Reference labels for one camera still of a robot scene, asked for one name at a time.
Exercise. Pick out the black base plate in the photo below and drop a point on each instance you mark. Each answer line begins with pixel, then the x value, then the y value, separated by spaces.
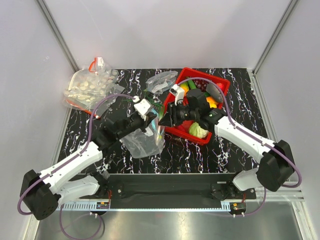
pixel 213 185

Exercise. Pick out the grey toy fish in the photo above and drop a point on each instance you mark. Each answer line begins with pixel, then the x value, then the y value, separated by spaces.
pixel 214 93

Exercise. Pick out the red plastic tray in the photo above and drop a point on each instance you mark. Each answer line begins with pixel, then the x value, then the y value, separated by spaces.
pixel 206 117

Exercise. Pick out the small green cucumber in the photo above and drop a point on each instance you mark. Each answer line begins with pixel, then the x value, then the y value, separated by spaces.
pixel 191 84

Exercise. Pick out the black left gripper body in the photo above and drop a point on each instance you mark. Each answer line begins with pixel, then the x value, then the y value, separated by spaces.
pixel 135 123

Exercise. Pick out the large bag of chips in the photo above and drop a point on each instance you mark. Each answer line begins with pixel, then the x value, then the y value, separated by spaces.
pixel 90 85

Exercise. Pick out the purple grape bunch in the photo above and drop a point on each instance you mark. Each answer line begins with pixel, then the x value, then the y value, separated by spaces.
pixel 201 84

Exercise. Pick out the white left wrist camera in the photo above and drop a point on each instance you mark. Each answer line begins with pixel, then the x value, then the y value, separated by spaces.
pixel 142 106

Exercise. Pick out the white slotted cable duct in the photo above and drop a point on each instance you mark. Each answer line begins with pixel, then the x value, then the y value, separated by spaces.
pixel 147 206

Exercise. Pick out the yellow orange mango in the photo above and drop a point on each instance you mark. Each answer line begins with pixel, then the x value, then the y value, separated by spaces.
pixel 185 86

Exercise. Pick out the clear blue zip bag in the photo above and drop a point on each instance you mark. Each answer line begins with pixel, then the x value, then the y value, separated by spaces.
pixel 144 144

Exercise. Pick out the aluminium frame rail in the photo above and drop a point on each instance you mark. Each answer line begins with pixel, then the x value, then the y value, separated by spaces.
pixel 275 193

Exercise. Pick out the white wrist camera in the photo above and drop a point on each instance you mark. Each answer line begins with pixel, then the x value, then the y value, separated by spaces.
pixel 142 106
pixel 178 93

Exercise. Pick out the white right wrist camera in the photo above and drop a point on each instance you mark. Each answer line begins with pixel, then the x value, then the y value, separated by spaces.
pixel 178 93

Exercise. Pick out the pale green cabbage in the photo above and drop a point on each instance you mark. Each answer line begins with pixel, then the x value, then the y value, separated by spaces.
pixel 196 131

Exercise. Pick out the red chili pepper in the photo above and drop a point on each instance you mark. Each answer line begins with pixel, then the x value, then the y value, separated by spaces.
pixel 185 126

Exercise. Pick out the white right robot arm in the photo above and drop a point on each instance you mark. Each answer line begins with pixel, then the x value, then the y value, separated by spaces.
pixel 275 160

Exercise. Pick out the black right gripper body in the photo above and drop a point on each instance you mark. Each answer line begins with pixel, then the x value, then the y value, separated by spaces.
pixel 181 113

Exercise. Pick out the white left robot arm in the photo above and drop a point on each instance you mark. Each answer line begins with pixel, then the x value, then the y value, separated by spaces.
pixel 43 192

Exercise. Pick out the clear zip bag with label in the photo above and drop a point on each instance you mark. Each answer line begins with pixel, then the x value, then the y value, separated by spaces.
pixel 161 82

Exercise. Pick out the yellow orange fruit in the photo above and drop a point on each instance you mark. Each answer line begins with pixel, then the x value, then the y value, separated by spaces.
pixel 212 102

